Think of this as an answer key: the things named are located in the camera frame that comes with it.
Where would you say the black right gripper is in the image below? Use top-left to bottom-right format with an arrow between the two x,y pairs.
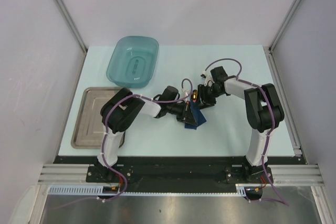
194,84 -> 224,110

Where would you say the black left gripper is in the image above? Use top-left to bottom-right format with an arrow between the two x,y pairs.
167,101 -> 197,126

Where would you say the blue paper napkin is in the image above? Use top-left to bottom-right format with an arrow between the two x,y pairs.
184,101 -> 206,130

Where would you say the iridescent spoon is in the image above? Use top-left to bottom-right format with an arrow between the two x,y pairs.
191,90 -> 198,102

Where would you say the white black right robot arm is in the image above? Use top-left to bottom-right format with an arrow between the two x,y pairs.
196,67 -> 285,183

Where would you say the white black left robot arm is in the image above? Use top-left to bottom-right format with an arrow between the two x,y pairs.
97,86 -> 197,182

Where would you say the teal plastic tub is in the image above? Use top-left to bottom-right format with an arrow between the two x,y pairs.
106,36 -> 159,88

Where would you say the metal tray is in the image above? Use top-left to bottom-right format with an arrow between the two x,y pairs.
71,87 -> 120,149

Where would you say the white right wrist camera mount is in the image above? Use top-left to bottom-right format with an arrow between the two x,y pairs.
201,70 -> 213,87

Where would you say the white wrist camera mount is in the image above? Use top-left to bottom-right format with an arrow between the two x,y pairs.
181,88 -> 192,100
201,70 -> 213,87

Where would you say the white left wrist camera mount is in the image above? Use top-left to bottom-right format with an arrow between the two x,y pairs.
181,88 -> 192,100

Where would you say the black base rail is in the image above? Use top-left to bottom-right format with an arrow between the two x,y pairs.
54,156 -> 306,193

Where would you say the right aluminium frame post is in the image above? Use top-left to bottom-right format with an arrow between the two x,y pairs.
270,0 -> 318,49

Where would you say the aluminium frame post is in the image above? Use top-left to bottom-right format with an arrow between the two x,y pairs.
270,0 -> 318,49
39,0 -> 88,53

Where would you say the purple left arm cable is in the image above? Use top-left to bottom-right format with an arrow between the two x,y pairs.
52,78 -> 195,210

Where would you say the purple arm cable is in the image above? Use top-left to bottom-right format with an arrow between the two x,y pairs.
203,58 -> 289,206
52,78 -> 195,210

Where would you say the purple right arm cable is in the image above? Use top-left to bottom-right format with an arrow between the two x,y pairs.
203,58 -> 289,206

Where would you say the white slotted cable duct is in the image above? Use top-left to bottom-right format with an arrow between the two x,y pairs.
49,185 -> 103,195

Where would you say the left aluminium frame post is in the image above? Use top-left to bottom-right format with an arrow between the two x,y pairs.
39,0 -> 88,53

